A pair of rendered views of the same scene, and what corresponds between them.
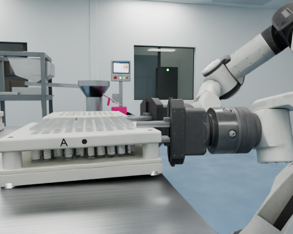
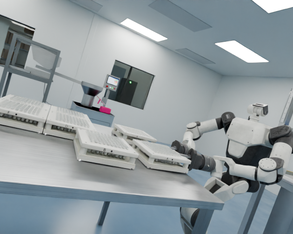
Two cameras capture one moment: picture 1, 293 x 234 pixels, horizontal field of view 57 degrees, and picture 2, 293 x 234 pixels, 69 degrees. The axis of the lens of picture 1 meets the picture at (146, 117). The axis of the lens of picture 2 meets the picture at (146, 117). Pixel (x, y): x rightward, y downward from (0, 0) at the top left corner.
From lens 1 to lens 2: 79 cm
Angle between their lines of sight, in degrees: 15
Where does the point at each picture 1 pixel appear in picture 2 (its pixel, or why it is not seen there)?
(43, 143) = (162, 157)
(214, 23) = (171, 64)
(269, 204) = not seen: hidden behind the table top
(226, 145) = (205, 168)
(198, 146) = (196, 166)
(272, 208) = not seen: hidden behind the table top
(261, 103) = (216, 157)
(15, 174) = (152, 165)
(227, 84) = (196, 135)
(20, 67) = (38, 55)
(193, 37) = (156, 68)
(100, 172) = (172, 169)
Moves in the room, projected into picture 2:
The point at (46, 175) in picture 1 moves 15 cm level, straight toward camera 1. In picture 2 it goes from (159, 167) to (180, 182)
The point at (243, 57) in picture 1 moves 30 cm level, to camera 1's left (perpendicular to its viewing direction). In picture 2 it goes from (206, 126) to (171, 115)
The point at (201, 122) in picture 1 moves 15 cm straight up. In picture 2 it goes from (200, 159) to (209, 133)
